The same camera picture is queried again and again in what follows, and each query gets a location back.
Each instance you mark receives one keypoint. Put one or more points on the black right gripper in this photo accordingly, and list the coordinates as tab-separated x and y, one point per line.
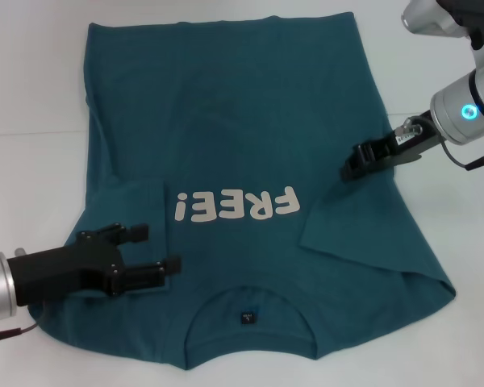
411	147

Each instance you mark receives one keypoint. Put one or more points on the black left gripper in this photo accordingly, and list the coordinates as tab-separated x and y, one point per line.
64	270

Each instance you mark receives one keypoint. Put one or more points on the teal shirt with FREE print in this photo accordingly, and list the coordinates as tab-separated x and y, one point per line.
242	121

